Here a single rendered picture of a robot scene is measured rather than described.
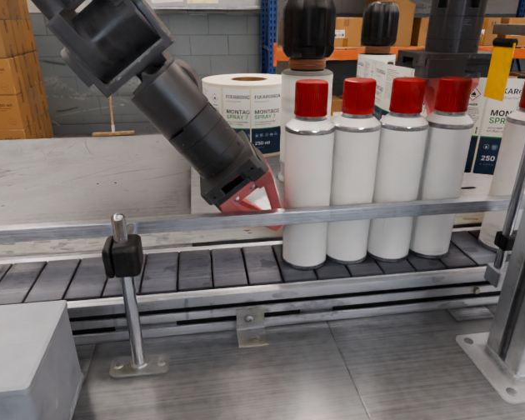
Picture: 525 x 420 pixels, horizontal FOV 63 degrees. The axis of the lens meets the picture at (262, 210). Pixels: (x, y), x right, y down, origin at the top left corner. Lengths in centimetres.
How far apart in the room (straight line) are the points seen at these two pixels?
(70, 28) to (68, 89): 467
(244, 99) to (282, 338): 52
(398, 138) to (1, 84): 340
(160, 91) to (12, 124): 335
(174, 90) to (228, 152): 8
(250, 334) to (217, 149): 20
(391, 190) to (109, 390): 35
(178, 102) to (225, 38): 442
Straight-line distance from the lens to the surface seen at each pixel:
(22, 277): 55
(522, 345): 47
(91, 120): 508
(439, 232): 53
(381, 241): 51
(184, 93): 41
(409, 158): 48
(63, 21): 41
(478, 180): 85
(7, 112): 372
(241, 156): 42
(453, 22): 54
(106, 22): 41
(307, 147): 43
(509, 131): 56
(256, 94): 86
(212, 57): 483
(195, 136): 41
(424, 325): 52
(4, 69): 367
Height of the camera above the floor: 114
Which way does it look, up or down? 24 degrees down
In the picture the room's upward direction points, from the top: straight up
